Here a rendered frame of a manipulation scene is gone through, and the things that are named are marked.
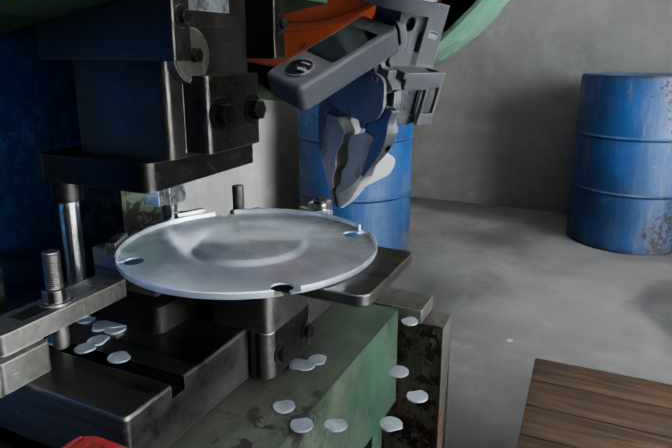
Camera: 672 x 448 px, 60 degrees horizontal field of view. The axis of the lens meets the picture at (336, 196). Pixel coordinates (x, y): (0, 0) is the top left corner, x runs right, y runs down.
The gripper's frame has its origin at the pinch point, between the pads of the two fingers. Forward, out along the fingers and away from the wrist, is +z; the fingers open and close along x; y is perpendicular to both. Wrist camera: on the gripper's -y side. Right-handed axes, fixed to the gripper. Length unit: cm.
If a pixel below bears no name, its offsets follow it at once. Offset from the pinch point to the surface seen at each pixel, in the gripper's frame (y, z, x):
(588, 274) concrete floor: 221, 94, 33
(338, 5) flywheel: 29.4, -12.4, 35.0
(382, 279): 1.6, 6.0, -7.1
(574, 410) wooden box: 60, 46, -17
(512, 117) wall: 300, 61, 135
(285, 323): -1.4, 16.6, 1.5
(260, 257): -4.5, 8.7, 4.3
